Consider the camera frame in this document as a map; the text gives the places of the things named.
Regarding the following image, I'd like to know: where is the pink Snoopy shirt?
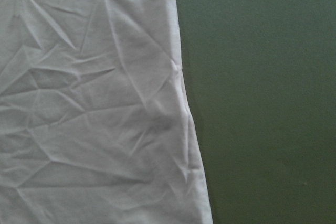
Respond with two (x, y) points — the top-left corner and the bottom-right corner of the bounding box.
(1, 0), (213, 223)

